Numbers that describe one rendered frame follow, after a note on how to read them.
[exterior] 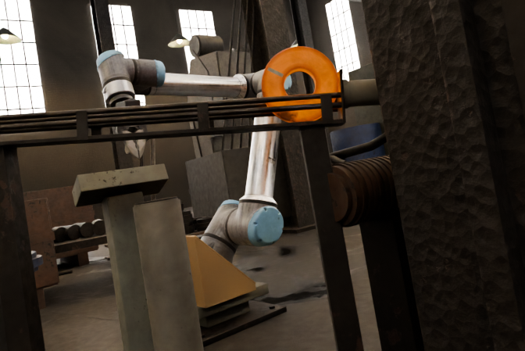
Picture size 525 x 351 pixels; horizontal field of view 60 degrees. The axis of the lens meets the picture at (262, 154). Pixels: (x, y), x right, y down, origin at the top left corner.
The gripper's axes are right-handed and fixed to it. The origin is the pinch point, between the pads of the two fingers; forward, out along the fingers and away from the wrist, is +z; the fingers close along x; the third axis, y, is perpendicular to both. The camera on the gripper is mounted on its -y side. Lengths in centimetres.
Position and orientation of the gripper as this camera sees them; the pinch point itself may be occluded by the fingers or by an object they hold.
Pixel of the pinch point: (138, 152)
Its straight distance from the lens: 139.6
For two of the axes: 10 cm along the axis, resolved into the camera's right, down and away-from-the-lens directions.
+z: 3.4, 8.8, -3.3
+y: -4.4, 4.6, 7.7
